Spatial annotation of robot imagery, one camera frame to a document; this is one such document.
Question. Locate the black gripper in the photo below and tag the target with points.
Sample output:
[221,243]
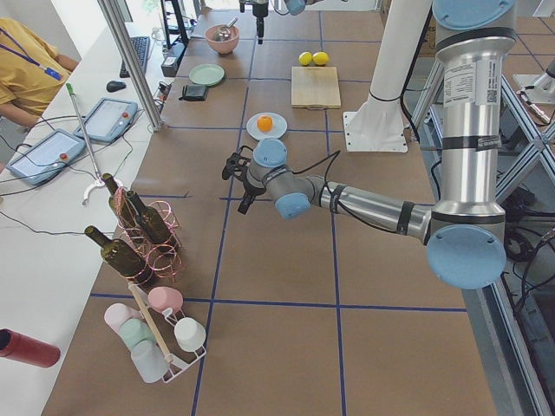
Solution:
[252,185]
[260,9]

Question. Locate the orange mandarin fruit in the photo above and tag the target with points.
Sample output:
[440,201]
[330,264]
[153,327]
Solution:
[264,123]

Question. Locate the light blue plate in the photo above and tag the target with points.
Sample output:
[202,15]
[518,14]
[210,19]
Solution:
[277,132]

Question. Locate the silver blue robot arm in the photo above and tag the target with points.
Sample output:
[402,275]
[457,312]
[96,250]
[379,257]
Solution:
[464,230]
[294,7]

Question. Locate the light green plate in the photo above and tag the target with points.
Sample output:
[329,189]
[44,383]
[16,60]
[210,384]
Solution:
[207,74]

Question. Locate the metal scoop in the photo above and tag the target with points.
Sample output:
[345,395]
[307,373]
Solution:
[223,33]

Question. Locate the pink bowl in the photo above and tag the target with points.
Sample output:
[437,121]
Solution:
[222,45]

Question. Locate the yellow lemon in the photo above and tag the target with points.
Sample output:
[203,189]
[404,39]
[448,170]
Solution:
[305,58]
[320,58]

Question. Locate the bamboo cutting board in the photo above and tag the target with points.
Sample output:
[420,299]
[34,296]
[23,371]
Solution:
[315,88]

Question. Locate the folded dark grey cloth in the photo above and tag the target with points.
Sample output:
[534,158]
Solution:
[194,92]

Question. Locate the dark green wine bottle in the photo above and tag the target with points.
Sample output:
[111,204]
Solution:
[122,257]

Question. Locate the white cup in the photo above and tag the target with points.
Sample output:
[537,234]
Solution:
[190,334]

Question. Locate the metal reacher stick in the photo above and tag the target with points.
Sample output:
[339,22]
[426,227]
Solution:
[98,181]

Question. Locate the white cup rack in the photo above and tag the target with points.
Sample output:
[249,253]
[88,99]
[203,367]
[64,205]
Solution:
[177,366]

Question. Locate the blue teach pendant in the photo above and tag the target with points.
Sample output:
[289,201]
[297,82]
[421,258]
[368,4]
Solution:
[108,120]
[44,160]

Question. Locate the black computer mouse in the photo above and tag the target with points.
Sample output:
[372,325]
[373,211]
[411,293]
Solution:
[114,86]

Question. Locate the mint green cup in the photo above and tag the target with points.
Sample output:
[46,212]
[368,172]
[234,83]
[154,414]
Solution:
[134,331]

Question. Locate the pale pink cup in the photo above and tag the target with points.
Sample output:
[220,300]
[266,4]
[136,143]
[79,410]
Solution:
[118,313]

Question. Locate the light grey cup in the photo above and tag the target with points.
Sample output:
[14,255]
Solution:
[149,361]

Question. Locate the person in yellow shirt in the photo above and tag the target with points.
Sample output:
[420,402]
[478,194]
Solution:
[32,73]

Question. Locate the red thermos bottle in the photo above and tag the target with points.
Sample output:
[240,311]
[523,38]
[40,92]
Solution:
[28,350]

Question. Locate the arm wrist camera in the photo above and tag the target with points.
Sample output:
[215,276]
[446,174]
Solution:
[243,4]

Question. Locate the copper wire bottle rack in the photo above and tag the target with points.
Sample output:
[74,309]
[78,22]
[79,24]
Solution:
[163,259]

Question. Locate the aluminium frame post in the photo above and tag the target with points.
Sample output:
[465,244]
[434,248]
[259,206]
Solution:
[117,26]

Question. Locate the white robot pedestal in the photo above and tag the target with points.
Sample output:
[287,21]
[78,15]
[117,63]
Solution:
[377,126]

